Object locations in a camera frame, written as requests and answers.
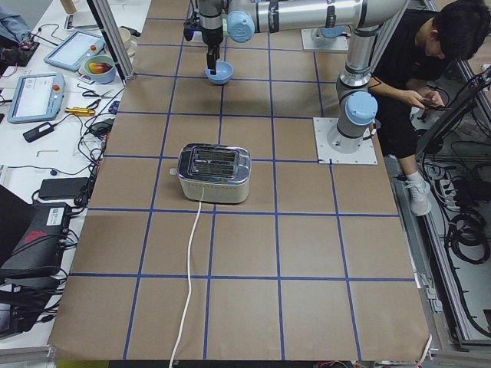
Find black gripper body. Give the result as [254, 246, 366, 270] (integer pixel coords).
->
[183, 13, 223, 54]

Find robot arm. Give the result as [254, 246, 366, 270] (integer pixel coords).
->
[183, 1, 407, 153]

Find beige bowl with lemon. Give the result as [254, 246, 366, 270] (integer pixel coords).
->
[118, 27, 138, 58]

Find blue bowl with fruit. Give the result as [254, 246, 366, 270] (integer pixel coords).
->
[84, 55, 116, 84]

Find cream toaster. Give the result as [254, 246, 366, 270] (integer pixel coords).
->
[176, 143, 252, 205]

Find scissors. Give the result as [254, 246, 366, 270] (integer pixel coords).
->
[82, 90, 113, 99]

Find teach pendant tablet far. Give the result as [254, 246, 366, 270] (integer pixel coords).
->
[44, 31, 105, 71]

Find teach pendant tablet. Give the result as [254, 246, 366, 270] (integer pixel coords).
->
[44, 31, 105, 71]
[7, 73, 65, 124]

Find teach pendant tablet near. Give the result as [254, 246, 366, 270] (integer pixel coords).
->
[7, 73, 65, 124]

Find black power adapter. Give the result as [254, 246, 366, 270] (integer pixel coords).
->
[23, 122, 55, 143]

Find seated person in black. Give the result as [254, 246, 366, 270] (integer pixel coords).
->
[368, 1, 490, 216]

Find aluminium frame post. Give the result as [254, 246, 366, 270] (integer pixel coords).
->
[87, 0, 134, 84]

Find orange screwdriver handle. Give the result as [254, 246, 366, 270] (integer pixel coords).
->
[64, 107, 96, 117]

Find white toaster power cable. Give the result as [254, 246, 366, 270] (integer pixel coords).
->
[168, 189, 203, 368]

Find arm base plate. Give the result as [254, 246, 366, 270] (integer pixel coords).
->
[313, 117, 377, 165]

